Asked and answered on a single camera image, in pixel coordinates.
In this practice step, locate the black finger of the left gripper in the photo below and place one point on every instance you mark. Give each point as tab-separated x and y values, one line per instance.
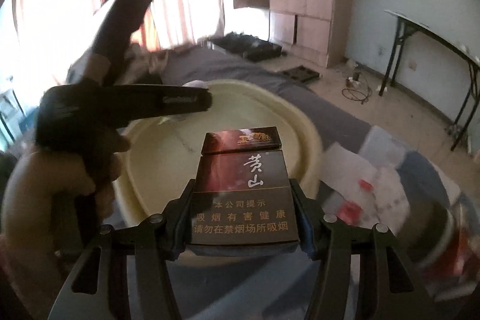
117	106

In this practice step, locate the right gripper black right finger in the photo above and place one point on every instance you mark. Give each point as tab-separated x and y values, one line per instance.
389	287

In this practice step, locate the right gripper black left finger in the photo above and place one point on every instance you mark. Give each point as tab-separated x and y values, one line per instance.
97	286

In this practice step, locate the dark brown cigarette pack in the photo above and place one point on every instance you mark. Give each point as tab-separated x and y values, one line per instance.
242	194

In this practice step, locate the person's left hand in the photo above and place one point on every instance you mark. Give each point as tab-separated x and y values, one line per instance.
31	273

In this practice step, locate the cream plastic basin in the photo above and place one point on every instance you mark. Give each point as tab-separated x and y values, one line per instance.
165	151

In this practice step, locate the grey bed sheet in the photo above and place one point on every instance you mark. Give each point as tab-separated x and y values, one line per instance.
332	123

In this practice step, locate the blue white checkered rug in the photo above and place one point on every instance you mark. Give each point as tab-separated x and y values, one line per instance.
435	223

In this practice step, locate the black folding table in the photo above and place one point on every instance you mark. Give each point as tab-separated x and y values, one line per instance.
441	74

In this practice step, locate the power strip with cable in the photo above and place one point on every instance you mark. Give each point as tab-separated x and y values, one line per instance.
357	88

